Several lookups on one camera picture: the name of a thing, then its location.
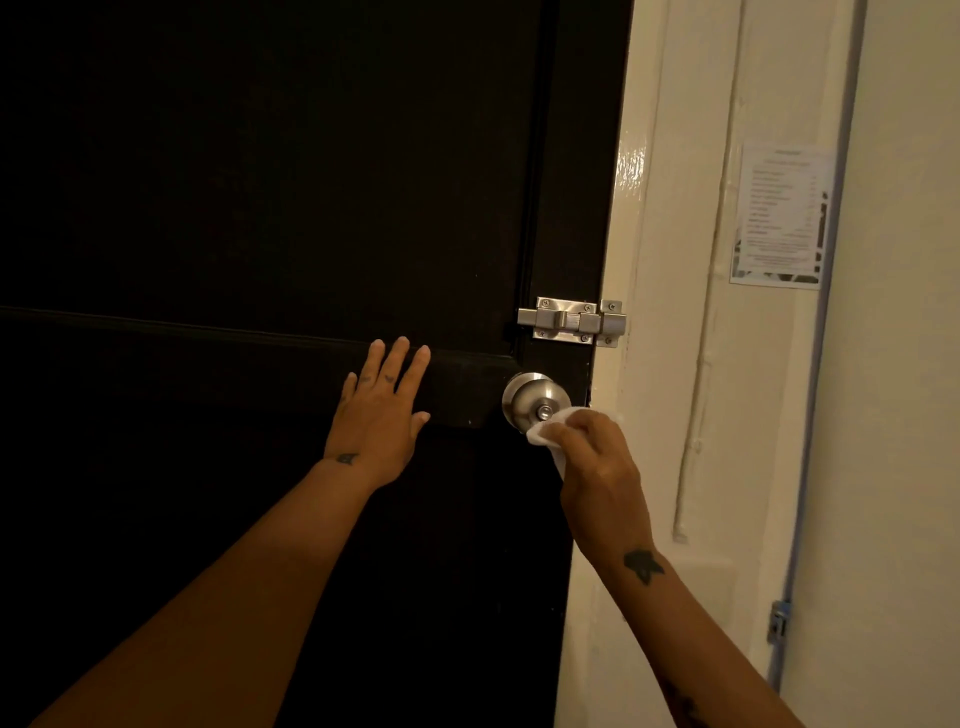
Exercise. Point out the person's right hand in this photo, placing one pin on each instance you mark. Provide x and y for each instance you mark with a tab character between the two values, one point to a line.
604	487

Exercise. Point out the person's left hand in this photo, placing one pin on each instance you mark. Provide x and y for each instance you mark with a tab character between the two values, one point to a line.
375	435

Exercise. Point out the person's left little finger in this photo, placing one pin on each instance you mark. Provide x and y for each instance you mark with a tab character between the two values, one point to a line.
348	388

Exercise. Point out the person's left thumb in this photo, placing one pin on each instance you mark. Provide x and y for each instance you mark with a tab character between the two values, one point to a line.
420	424

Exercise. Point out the person's left middle finger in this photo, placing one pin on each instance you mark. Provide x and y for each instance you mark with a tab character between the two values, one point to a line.
397	360

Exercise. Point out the person's right fingers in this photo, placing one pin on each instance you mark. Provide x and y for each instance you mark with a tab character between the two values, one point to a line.
589	435

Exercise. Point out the white wipe cloth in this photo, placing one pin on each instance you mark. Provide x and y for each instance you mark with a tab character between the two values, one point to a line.
545	433

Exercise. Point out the dark brown wooden door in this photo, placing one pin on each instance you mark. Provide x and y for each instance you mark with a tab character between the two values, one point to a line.
225	187

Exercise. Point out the person's right forearm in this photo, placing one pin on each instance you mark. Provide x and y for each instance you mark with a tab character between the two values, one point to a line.
675	645

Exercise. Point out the person's left forearm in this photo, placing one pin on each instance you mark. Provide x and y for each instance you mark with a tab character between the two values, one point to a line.
225	607

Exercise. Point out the silver round door knob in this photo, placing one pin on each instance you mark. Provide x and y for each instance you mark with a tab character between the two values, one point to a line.
526	396

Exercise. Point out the silver bolt keeper plate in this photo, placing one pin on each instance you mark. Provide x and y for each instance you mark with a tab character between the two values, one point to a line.
614	324

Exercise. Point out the silver slide bolt latch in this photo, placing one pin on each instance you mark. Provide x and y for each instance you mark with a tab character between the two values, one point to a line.
561	320

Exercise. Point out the grey metal pipe clamp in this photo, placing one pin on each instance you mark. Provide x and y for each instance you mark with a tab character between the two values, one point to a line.
780	621

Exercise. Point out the cream painted wall conduit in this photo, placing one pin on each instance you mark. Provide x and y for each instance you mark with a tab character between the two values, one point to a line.
703	360

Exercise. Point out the cream door frame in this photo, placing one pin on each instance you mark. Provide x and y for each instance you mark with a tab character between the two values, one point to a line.
645	225

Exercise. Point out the grey wall pipe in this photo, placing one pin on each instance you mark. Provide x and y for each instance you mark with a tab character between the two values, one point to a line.
821	322

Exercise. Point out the printed paper wall notice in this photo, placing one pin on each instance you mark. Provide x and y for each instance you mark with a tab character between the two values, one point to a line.
781	216

